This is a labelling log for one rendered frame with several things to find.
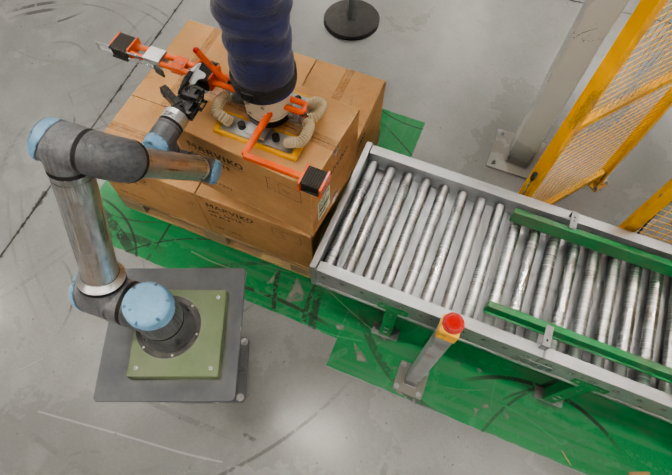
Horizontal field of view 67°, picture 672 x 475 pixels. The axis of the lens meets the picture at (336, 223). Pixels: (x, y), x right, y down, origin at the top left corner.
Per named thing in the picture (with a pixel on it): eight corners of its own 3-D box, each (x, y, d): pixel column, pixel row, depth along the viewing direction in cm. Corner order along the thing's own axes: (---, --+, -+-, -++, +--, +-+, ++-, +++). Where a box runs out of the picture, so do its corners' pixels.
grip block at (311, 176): (331, 179, 170) (331, 171, 166) (320, 200, 167) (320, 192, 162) (308, 170, 172) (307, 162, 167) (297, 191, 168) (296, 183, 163)
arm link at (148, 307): (171, 346, 171) (155, 333, 156) (125, 330, 173) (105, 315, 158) (191, 305, 178) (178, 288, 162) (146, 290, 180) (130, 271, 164)
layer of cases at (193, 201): (380, 126, 307) (386, 80, 271) (314, 270, 265) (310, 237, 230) (204, 69, 327) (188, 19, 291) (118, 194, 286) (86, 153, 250)
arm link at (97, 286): (118, 333, 169) (66, 149, 118) (71, 317, 171) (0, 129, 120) (144, 299, 180) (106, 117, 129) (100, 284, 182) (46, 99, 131)
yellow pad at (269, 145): (306, 142, 190) (306, 134, 185) (295, 163, 185) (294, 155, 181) (226, 113, 195) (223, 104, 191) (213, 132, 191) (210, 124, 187)
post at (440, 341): (419, 375, 256) (464, 320, 166) (415, 388, 253) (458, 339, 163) (406, 370, 257) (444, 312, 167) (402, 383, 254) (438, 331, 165)
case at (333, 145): (355, 166, 232) (360, 109, 197) (313, 236, 216) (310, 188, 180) (243, 117, 244) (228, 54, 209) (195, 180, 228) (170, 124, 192)
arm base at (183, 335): (187, 356, 180) (180, 349, 171) (135, 349, 180) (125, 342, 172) (201, 304, 188) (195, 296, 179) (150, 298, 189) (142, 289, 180)
